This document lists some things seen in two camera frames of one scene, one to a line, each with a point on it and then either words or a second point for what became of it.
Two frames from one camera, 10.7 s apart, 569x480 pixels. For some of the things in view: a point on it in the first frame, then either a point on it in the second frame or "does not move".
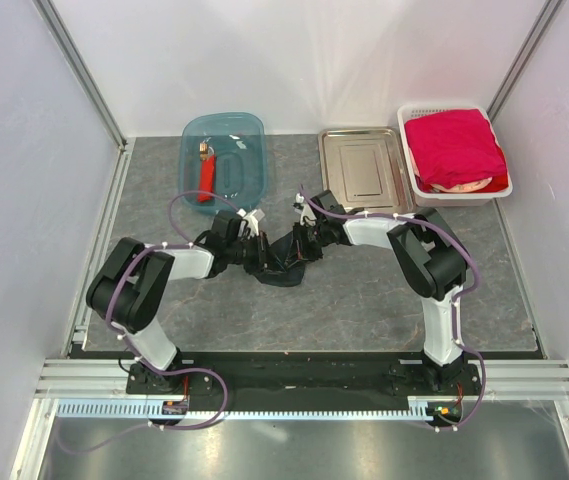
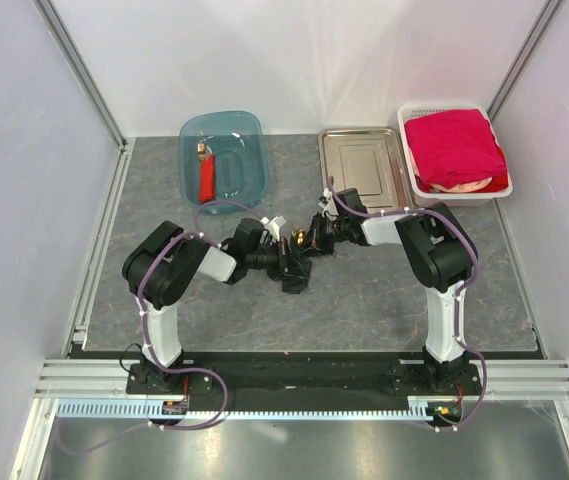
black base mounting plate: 450,388 does not move
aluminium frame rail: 503,379 does not move
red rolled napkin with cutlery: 206,172 does not move
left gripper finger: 263,251 → 296,277
